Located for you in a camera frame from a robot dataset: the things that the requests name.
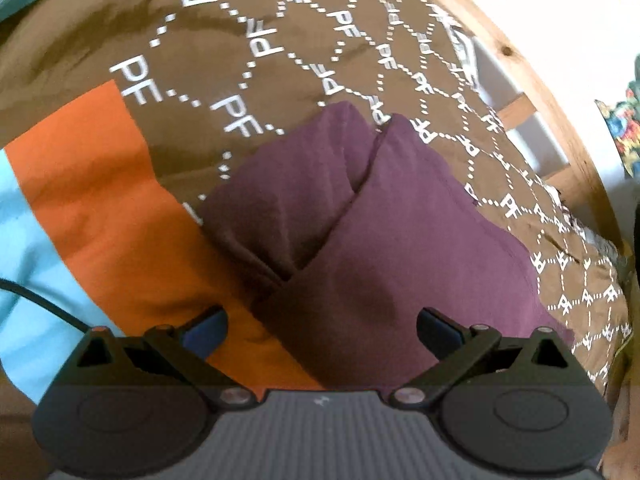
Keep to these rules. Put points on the brown orange blue printed blanket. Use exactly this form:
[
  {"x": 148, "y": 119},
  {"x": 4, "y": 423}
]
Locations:
[{"x": 100, "y": 170}]

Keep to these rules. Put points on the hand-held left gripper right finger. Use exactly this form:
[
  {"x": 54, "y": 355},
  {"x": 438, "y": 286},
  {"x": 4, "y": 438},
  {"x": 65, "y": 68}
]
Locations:
[{"x": 440, "y": 330}]

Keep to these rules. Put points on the colourful landscape wall poster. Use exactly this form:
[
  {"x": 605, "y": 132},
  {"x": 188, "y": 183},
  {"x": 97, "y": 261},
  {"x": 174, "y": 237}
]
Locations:
[{"x": 625, "y": 130}]

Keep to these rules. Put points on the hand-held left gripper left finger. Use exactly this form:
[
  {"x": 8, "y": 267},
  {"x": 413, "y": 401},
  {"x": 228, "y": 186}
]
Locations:
[{"x": 205, "y": 330}]

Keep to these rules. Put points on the wooden bed frame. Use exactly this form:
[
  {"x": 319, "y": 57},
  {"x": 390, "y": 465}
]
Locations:
[{"x": 540, "y": 55}]

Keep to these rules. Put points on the maroon long-sleeve shirt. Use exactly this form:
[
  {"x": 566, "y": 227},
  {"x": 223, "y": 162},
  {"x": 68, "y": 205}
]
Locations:
[{"x": 400, "y": 240}]

